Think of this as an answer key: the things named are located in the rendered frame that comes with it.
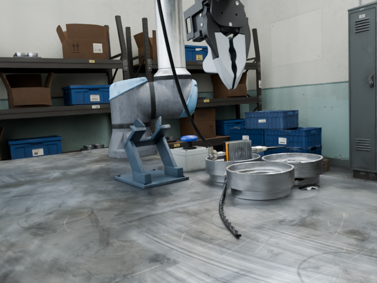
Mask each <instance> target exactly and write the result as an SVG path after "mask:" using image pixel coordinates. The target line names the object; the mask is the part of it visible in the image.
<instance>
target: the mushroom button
mask: <svg viewBox="0 0 377 283"><path fill-rule="evenodd" d="M197 140H198V137H197V136H195V135H186V136H183V137H181V141H182V142H187V147H192V142H194V141H197Z"/></svg>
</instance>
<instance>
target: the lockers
mask: <svg viewBox="0 0 377 283"><path fill-rule="evenodd" d="M347 11H348V95H349V167H350V170H353V178H358V179H365V180H372V181H377V0H376V1H372V2H369V3H366V4H363V5H360V6H357V7H354V8H351V9H349V10H347ZM370 82H371V84H372V82H373V86H370Z"/></svg>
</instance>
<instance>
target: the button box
mask: <svg viewBox="0 0 377 283"><path fill-rule="evenodd" d="M170 150H171V153H172V155H173V158H174V160H175V162H176V165H177V167H183V171H184V172H191V171H196V170H202V169H206V168H205V158H206V157H207V156H208V154H209V152H208V147H197V146H192V147H182V148H175V149H174V148H172V149H170Z"/></svg>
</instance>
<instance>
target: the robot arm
mask: <svg viewBox="0 0 377 283"><path fill-rule="evenodd" d="M160 1H161V4H162V10H163V16H164V22H165V26H166V30H167V35H168V40H169V45H170V48H171V53H172V58H173V62H174V66H175V69H176V73H177V77H178V81H179V84H180V87H181V90H182V94H183V96H184V99H185V102H186V104H187V108H188V110H189V112H190V115H192V114H193V113H194V111H195V108H196V103H197V83H196V81H195V80H191V74H190V73H189V72H188V71H187V70H186V63H185V42H184V30H183V15H184V20H185V29H186V38H187V41H189V40H191V39H192V41H193V42H202V41H203V40H205V41H206V43H207V44H208V55H207V57H206V58H205V59H204V62H203V69H204V71H205V72H207V73H218V74H219V76H220V78H221V80H222V82H223V83H224V84H225V86H226V87H227V88H228V89H236V87H237V85H238V83H239V81H240V78H241V76H242V73H243V70H244V68H245V64H246V59H247V58H248V55H249V49H250V43H251V32H250V27H249V18H248V17H246V13H245V10H244V7H245V6H244V5H243V4H242V3H241V2H240V0H195V4H193V5H192V6H191V7H190V8H188V9H187V10H186V11H185V12H183V8H182V0H160ZM154 9H155V27H156V38H157V55H158V71H157V73H156V74H155V75H154V82H147V81H148V80H147V78H145V77H141V78H135V79H128V80H123V81H118V82H116V83H113V84H112V85H111V86H110V88H109V97H110V98H109V100H110V105H111V119H112V136H111V140H110V144H109V148H108V156H109V157H110V158H127V155H126V152H125V149H124V147H123V145H124V143H125V141H126V140H127V138H128V136H129V135H130V133H131V131H132V129H131V128H130V126H132V125H133V124H134V122H135V121H136V119H137V118H138V119H139V120H140V121H141V122H142V123H143V124H144V125H145V128H146V132H145V133H144V135H145V137H151V136H152V132H151V129H150V120H157V119H158V118H159V117H160V116H161V117H162V119H167V118H182V117H187V114H186V112H185V109H184V107H183V104H182V102H181V99H180V96H179V93H178V90H177V87H176V83H175V80H174V77H173V73H172V69H171V65H170V62H169V58H168V53H167V49H166V46H165V41H164V36H163V30H162V26H161V22H160V17H159V11H158V5H157V0H154ZM188 18H190V25H191V32H190V33H189V32H188V26H187V19H188ZM231 34H233V37H231V36H230V37H229V38H227V36H229V35H231ZM136 149H137V152H138V154H139V157H146V156H151V155H154V154H157V153H158V150H157V147H156V145H148V146H143V147H136Z"/></svg>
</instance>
